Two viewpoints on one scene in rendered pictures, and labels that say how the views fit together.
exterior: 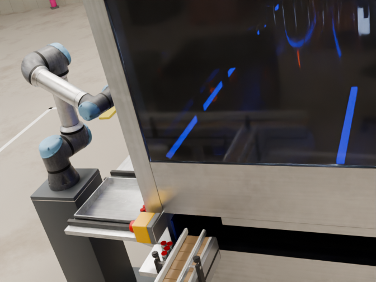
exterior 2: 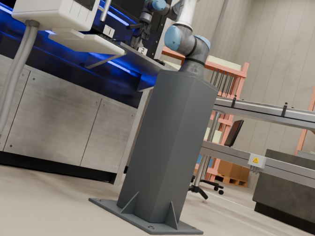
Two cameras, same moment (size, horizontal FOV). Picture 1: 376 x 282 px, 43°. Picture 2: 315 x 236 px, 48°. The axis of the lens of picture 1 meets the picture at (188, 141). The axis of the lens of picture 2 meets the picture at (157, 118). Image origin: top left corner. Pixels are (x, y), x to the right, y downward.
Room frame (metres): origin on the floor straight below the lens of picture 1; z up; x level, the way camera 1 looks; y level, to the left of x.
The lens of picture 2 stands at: (3.94, 1.06, 0.40)
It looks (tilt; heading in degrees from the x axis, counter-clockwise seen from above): 4 degrees up; 196
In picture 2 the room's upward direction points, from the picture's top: 17 degrees clockwise
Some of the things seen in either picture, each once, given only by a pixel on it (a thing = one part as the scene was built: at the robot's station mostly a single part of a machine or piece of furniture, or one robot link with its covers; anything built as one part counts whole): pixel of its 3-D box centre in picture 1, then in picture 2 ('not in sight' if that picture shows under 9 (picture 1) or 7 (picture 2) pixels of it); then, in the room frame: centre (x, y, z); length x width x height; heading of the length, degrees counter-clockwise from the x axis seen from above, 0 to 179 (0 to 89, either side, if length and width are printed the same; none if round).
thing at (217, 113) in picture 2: not in sight; (206, 151); (0.70, 0.67, 0.46); 0.09 x 0.09 x 0.77; 63
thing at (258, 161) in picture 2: not in sight; (257, 161); (1.00, 1.11, 0.50); 0.12 x 0.05 x 0.09; 63
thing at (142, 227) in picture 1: (147, 228); not in sight; (1.25, 0.19, 0.99); 0.08 x 0.07 x 0.07; 63
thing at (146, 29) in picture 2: not in sight; (142, 30); (1.78, 0.17, 1.08); 0.09 x 0.08 x 0.12; 153
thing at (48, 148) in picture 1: (54, 151); (197, 49); (2.04, 0.62, 0.96); 0.13 x 0.12 x 0.14; 137
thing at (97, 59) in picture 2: not in sight; (104, 59); (1.93, 0.06, 0.79); 0.34 x 0.03 x 0.13; 63
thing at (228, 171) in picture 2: not in sight; (225, 164); (-5.15, 0.51, 0.41); 1.39 x 1.00 x 0.82; 155
